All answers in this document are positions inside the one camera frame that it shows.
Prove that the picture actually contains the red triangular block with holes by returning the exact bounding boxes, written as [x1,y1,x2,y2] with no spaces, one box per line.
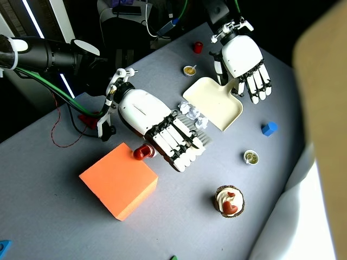
[78,112,100,130]

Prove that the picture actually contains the cream plastic dustpan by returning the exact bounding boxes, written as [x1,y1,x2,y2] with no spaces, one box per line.
[182,76,244,133]

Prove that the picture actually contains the green cable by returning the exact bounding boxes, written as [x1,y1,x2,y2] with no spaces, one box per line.
[176,0,189,20]

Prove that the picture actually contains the white upright post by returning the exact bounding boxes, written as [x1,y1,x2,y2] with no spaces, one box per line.
[50,0,76,44]

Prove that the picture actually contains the blue hexagonal prism block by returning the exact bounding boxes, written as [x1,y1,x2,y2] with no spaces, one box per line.
[261,121,279,137]

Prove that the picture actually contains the grey table cloth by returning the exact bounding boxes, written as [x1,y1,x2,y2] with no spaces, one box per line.
[0,23,317,260]

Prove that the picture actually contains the small bowl with yellow soup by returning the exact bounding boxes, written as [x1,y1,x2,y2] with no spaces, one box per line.
[183,64,198,77]

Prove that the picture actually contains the blue grey cable adapter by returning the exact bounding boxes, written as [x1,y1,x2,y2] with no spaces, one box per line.
[156,18,180,37]

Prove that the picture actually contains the white cable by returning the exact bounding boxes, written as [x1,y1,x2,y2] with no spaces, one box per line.
[144,0,159,38]

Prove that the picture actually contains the beige blurred board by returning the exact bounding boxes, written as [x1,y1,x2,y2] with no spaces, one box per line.
[294,0,347,260]

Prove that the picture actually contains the blue block with hole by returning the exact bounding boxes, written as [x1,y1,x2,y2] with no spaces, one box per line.
[0,239,13,260]

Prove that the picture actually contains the white paper ball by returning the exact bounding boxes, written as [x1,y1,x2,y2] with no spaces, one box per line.
[177,101,192,116]
[187,107,201,120]
[194,115,209,129]

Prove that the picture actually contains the large orange block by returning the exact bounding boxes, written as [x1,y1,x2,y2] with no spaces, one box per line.
[78,142,159,222]

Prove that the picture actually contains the thin red wire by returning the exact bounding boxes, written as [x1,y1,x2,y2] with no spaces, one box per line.
[50,92,91,148]

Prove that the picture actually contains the white backdrop sheet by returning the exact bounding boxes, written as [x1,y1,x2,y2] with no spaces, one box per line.
[248,143,338,260]

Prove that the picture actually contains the small bowl with green soup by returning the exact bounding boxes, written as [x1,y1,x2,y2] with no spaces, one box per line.
[243,149,260,166]

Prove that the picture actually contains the toy cupcake with cream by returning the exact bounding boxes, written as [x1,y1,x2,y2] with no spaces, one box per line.
[213,185,246,219]

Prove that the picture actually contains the black cable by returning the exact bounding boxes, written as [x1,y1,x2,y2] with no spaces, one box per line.
[66,104,101,139]

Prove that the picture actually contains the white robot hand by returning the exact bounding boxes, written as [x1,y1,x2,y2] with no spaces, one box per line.
[210,34,273,105]
[117,88,206,173]

